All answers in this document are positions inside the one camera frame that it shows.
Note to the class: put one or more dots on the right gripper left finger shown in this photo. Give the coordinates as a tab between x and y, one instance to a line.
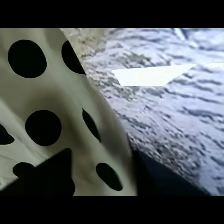
50	176

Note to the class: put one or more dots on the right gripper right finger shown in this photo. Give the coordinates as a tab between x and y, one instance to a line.
156	180

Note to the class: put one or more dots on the white black-dotted garment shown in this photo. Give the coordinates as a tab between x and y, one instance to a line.
63	96

